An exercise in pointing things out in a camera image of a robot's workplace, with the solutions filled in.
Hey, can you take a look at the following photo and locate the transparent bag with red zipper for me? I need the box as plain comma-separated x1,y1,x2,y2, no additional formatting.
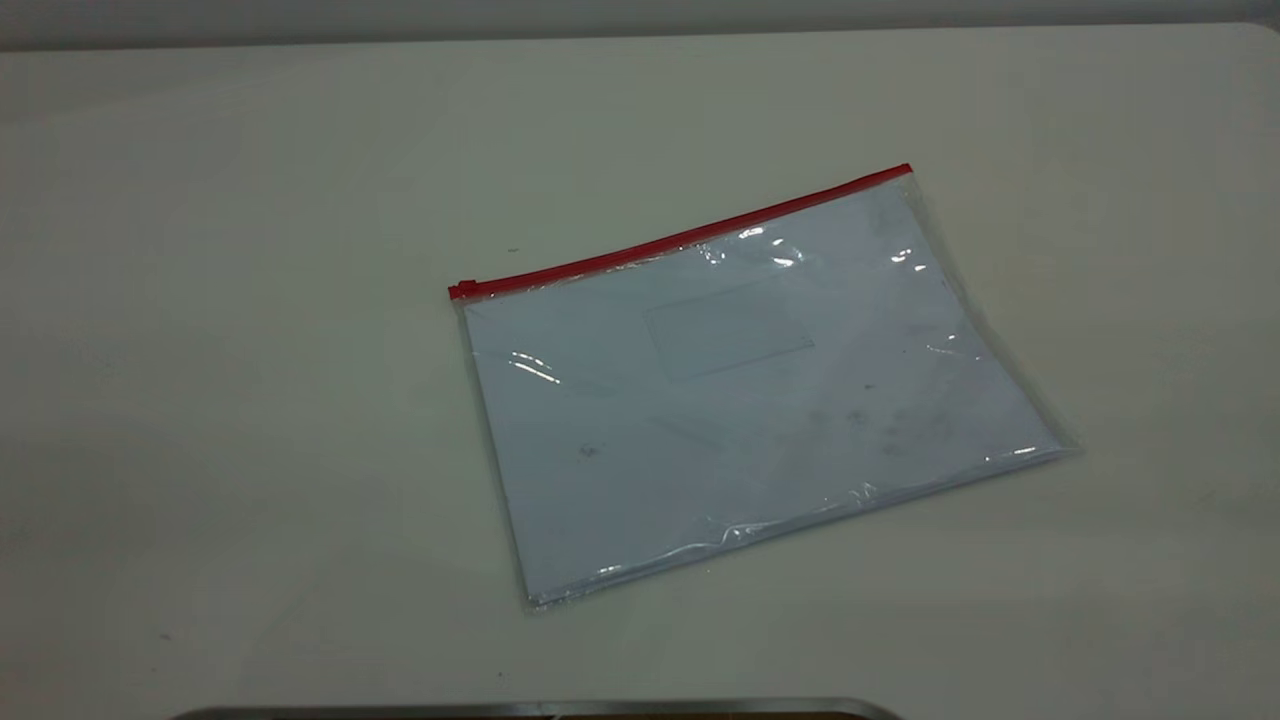
447,163,1083,612

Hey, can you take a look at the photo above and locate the silver metal rim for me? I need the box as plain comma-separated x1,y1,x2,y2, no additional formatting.
175,697,901,720

